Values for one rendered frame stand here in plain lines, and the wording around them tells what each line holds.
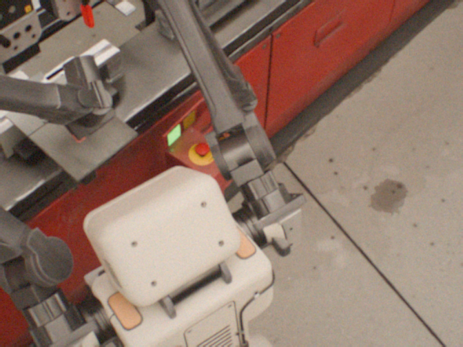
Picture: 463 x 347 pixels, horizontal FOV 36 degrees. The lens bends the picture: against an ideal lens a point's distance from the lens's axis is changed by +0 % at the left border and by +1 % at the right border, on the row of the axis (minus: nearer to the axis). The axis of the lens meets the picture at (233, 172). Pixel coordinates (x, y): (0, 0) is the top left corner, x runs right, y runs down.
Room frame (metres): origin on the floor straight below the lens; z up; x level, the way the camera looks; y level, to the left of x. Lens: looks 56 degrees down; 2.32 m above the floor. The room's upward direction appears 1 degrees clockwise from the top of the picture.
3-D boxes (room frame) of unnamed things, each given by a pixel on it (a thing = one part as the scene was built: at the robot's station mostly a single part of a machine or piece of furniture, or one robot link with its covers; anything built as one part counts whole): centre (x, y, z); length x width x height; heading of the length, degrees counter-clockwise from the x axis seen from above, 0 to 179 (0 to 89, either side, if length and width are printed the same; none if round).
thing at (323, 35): (1.76, -0.32, 0.59); 0.15 x 0.02 x 0.07; 137
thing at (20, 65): (1.11, 0.49, 1.13); 0.10 x 0.02 x 0.10; 137
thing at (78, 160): (1.01, 0.38, 1.00); 0.26 x 0.18 x 0.01; 47
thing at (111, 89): (1.10, 0.42, 0.89); 0.30 x 0.05 x 0.03; 137
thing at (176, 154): (1.13, 0.06, 0.75); 0.20 x 0.16 x 0.18; 143
